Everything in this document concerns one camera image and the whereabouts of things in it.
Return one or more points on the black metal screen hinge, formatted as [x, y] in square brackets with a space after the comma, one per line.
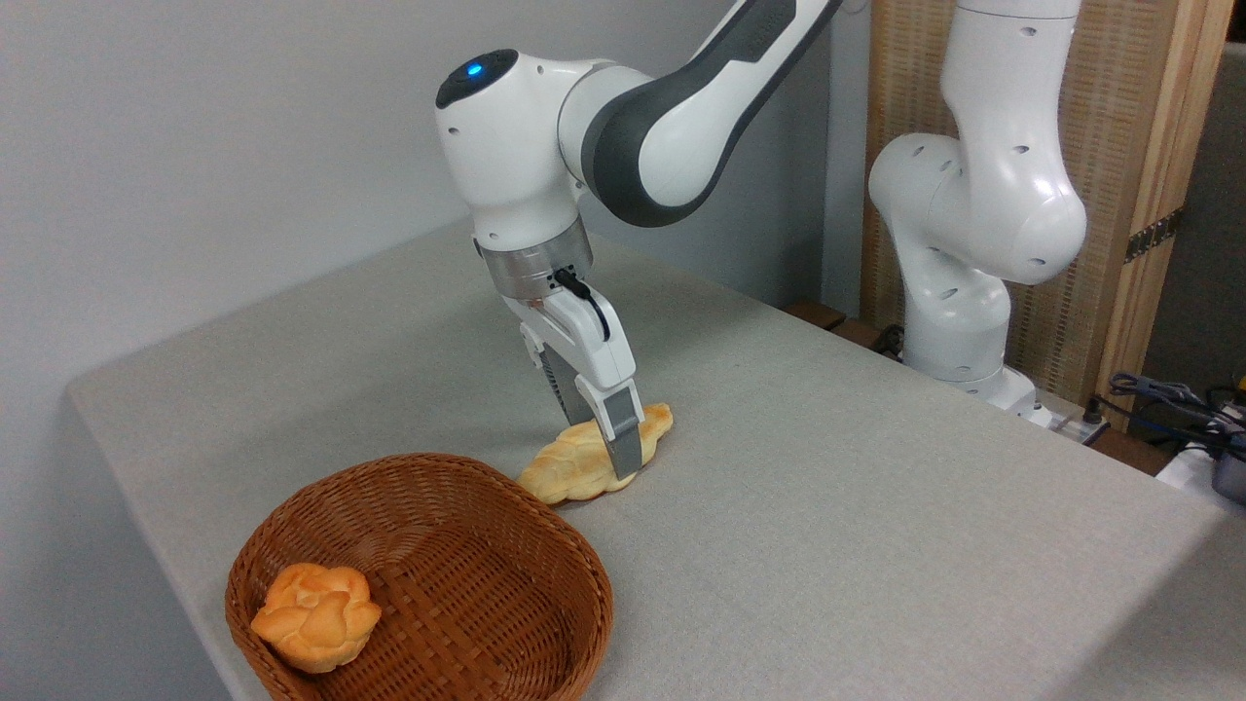
[1154, 235]

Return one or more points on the long braided bread loaf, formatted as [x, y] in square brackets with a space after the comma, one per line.
[569, 467]

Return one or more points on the brown woven wicker basket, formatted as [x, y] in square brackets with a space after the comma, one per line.
[467, 584]

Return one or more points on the wooden framed woven screen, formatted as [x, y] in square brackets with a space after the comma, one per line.
[1119, 97]

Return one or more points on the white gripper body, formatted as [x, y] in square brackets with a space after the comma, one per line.
[584, 341]

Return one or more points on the white Franka Panda arm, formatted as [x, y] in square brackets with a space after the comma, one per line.
[681, 127]

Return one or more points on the round orange bread roll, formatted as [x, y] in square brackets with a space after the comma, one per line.
[316, 618]

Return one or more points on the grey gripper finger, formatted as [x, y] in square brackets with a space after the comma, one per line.
[623, 438]
[567, 394]

